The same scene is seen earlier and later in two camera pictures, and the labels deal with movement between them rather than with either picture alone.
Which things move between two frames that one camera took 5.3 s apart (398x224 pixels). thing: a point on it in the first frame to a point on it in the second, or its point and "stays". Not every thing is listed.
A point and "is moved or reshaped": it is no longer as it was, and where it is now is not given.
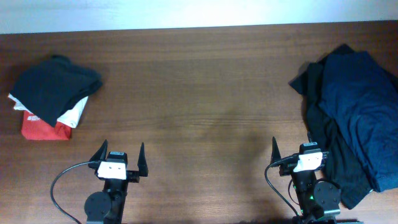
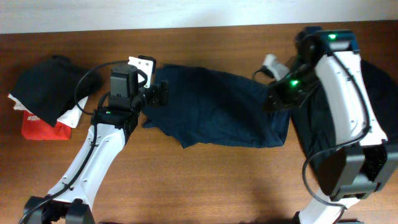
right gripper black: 286,167 to 282,101
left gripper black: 132,175 to 157,94
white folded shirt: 71,118 stays
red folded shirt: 33,128 stays
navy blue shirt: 361,96 is moved or reshaped
